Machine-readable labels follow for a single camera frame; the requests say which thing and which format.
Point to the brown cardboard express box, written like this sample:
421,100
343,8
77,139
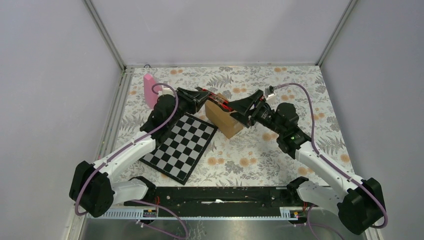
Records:
225,123

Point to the aluminium corner post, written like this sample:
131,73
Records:
337,30
92,10

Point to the black white checkerboard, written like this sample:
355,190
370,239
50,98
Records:
178,156

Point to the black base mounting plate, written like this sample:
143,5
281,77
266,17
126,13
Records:
223,201

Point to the red black utility knife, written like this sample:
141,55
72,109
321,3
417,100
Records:
217,100

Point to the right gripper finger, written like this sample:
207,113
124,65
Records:
242,119
244,105

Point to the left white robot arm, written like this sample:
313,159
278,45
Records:
94,188

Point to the floral patterned table mat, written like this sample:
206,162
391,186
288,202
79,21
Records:
251,157

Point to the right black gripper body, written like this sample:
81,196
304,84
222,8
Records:
261,114

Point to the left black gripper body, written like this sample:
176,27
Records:
185,105

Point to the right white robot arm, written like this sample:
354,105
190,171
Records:
358,202

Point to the left aluminium corner post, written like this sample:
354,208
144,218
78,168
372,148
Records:
92,10

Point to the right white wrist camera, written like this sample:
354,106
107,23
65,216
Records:
269,93

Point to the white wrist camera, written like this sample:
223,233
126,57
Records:
166,91
269,93

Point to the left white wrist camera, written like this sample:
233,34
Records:
166,91

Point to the pink triangular block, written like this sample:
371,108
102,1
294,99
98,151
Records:
151,93

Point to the white slotted cable duct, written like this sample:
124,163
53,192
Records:
153,214

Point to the right aluminium corner post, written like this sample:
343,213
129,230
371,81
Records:
337,30

